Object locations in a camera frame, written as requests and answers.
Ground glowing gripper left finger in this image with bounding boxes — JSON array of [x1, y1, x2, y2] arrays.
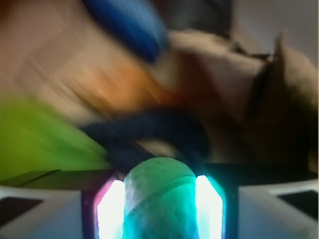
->
[[81, 173, 124, 239]]

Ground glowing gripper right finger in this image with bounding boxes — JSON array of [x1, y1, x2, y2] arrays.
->
[[195, 164, 238, 239]]

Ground green dimpled ball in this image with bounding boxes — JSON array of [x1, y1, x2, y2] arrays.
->
[[123, 157, 199, 239]]

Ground green plush toy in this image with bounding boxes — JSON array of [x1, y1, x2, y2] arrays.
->
[[0, 99, 110, 180]]

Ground brown paper bin with tape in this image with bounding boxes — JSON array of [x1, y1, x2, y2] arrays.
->
[[0, 0, 319, 170]]

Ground orange spiral seashell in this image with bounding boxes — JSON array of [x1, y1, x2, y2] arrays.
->
[[77, 64, 187, 114]]

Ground blue sponge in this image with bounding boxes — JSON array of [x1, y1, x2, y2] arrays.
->
[[83, 0, 168, 62]]

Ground dark blue rope toy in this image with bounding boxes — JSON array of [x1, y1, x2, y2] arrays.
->
[[80, 110, 211, 174]]

